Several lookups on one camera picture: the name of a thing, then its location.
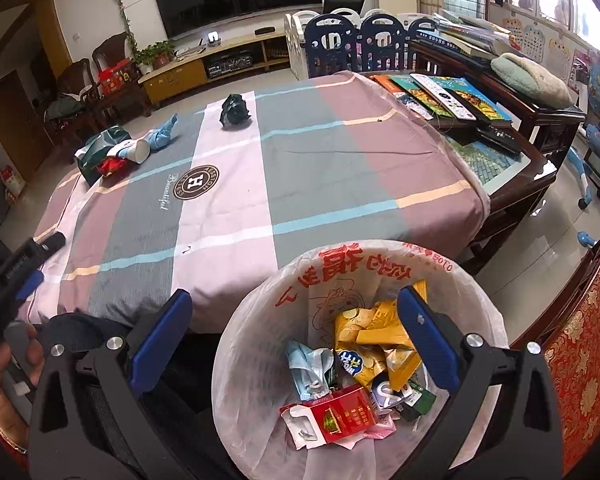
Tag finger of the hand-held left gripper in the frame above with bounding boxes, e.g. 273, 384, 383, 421
12, 270, 45, 306
0, 233, 67, 287

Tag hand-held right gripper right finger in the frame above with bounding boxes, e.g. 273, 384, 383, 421
397, 286, 563, 480

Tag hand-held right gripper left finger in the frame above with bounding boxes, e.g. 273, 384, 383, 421
28, 289, 216, 480

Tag green snack packet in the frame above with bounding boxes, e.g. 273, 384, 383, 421
397, 380, 437, 421

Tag yellow snack packet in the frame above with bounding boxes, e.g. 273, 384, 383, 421
334, 300, 423, 386

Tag blue white card packet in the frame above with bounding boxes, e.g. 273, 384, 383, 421
370, 377, 406, 408

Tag waste bin with white bag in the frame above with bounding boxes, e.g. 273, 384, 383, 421
211, 240, 511, 480

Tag pink plastic bag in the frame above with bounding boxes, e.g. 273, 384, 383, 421
350, 420, 397, 443

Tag red cigarette box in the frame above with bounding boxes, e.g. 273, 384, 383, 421
280, 385, 381, 451

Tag blue face mask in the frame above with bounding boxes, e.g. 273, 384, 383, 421
145, 112, 180, 153
286, 340, 337, 401

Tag person's left hand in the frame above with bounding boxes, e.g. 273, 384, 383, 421
0, 325, 46, 453

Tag person's dark pants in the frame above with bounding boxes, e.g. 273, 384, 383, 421
40, 312, 261, 480

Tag red white shopping bag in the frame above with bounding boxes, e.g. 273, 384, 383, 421
0, 167, 26, 198

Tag dark green gift bag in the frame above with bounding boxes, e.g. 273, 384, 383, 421
75, 126, 133, 187

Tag red crumpled wrapper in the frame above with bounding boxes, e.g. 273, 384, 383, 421
96, 156, 131, 178

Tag white paper cup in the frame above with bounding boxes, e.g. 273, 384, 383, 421
105, 139, 151, 165

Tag red floral cloth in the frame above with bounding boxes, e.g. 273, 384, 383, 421
542, 220, 600, 476

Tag dark jacket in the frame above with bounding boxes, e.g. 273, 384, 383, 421
45, 96, 86, 122

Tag dark wooden side table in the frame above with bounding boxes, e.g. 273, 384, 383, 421
410, 40, 586, 276

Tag dark wooden armchair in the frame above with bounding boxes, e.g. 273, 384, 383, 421
91, 31, 153, 118
44, 57, 101, 146

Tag red gift box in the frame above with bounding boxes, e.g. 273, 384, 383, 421
97, 59, 133, 98

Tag black remote control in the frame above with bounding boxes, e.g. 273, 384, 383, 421
475, 127, 523, 156

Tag plaid pink grey tablecloth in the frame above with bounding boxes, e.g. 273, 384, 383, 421
17, 71, 491, 333

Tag yellow wooden television cabinet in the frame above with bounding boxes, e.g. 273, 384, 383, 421
139, 27, 293, 106

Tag dark green crumpled wrapper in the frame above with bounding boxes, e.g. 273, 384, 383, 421
219, 94, 253, 132

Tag row of picture books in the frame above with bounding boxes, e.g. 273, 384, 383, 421
370, 74, 513, 126

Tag white remote control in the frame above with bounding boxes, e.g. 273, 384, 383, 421
410, 73, 477, 122

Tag green potted plant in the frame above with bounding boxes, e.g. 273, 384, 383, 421
132, 40, 177, 71

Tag green ivy garland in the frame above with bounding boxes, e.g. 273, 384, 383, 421
107, 0, 136, 56

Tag pale green plush cushion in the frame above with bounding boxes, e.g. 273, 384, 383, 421
490, 52, 573, 108

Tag black audio receiver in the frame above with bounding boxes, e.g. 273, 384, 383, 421
205, 55, 253, 78

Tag stack of books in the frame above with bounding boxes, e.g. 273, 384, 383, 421
412, 10, 511, 61

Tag blue playpen fence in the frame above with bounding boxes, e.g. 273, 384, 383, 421
304, 14, 438, 76

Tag white playpen panel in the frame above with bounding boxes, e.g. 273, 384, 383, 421
283, 10, 326, 81

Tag black monitor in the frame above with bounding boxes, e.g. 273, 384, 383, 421
322, 0, 366, 15

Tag wall chart poster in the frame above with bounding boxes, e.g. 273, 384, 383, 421
502, 15, 546, 56

